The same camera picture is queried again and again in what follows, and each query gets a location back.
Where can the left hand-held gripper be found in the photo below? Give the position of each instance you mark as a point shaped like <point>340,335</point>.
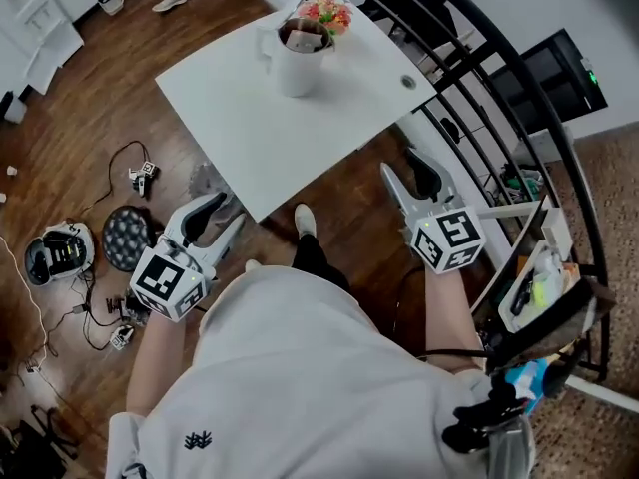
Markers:
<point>165,282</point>

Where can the white cabinet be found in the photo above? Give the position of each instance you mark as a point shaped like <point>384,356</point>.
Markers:
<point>35,23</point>

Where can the small gripper with marker block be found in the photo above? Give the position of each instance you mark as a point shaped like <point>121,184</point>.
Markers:
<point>144,172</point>
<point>122,337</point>

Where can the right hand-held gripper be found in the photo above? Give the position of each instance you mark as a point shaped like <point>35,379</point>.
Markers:
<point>451,240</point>

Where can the white rectangular box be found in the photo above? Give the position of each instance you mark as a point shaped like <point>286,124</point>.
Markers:
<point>558,232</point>

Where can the round black dimpled disc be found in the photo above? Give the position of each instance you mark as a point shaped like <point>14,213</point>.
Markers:
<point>126,237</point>

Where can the white and black headset case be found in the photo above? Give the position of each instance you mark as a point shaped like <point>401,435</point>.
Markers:
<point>59,255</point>

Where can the person's black trouser leg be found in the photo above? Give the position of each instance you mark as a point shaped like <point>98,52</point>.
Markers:
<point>319,262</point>

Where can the white pitcher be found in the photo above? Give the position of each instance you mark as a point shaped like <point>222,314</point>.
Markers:
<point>299,75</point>

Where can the person's left forearm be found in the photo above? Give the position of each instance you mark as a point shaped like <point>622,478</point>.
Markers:
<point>160,362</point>

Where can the black folding stand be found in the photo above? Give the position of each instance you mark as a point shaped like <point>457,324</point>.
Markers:
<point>35,442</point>

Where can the black monitor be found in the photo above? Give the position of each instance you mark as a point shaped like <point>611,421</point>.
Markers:
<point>554,83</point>

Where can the white plastic tray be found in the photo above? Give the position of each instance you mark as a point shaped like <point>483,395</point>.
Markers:
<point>529,292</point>

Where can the person's right forearm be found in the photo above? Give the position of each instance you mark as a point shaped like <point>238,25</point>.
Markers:
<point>449,312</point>

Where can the black metal railing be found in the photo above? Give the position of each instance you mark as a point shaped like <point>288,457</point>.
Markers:
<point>564,128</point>

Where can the small white bin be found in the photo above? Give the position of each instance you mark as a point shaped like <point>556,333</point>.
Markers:
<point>111,3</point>

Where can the white paper piece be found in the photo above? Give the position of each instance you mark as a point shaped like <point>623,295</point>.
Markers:
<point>305,40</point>

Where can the blue and white plastic bag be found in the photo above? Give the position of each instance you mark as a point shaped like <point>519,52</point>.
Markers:
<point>524,382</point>

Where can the person's white shoe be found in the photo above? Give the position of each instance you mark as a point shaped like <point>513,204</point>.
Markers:
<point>304,220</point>

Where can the red and yellow flower bouquet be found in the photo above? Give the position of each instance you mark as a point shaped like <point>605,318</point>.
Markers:
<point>329,13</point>

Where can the person's white shirt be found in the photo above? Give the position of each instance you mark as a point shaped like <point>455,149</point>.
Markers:
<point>309,382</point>

